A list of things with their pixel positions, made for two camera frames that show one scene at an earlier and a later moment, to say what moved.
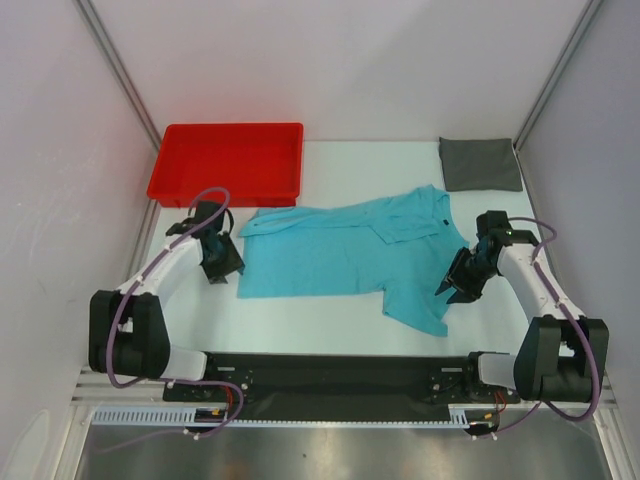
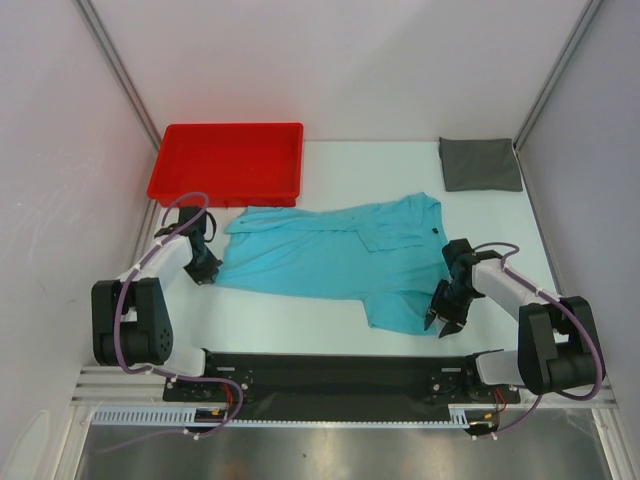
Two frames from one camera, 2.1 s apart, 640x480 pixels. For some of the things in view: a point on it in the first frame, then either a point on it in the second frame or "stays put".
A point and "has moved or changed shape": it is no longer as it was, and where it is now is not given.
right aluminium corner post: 588,15 stays put
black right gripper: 467,291 -> 456,319
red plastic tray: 257,164 stays put
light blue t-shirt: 401,245 has moved or changed shape
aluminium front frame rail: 93,389 stays put
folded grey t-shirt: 480,164 stays put
